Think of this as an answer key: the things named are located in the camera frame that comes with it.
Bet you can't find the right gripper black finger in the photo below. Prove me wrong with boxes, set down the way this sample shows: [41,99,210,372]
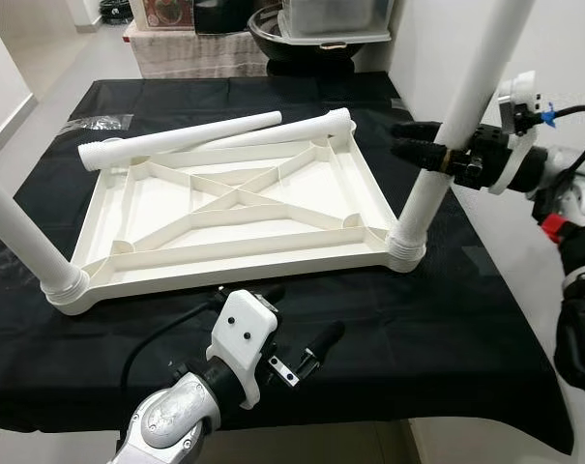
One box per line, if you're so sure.
[389,121,446,144]
[394,140,457,175]

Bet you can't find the white plastic table top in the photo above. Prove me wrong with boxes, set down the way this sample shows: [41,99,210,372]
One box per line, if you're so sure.
[48,108,428,317]

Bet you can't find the black wok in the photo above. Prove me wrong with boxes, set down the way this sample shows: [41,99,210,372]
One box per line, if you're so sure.
[249,5,395,76]

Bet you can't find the black bag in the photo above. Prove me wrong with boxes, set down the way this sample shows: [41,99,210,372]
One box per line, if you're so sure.
[193,0,264,35]

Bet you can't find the brown cloth covered bench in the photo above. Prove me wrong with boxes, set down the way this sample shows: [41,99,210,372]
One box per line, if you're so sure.
[123,19,274,80]

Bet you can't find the clear plastic wrapper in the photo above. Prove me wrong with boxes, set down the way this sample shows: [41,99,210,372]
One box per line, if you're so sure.
[68,114,133,133]

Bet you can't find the orange lid storage box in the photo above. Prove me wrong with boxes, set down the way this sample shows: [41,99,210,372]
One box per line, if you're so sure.
[128,0,201,30]

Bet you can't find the small black floor object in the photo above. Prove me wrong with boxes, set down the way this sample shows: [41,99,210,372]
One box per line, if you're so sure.
[99,0,129,20]

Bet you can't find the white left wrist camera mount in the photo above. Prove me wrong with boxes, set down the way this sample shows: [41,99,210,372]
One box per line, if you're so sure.
[207,290,278,402]

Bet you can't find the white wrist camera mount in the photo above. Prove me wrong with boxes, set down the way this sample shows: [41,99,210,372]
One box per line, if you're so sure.
[485,70,554,194]
[207,290,278,402]

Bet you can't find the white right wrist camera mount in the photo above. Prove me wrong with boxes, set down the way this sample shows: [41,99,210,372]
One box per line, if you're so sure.
[485,70,554,194]

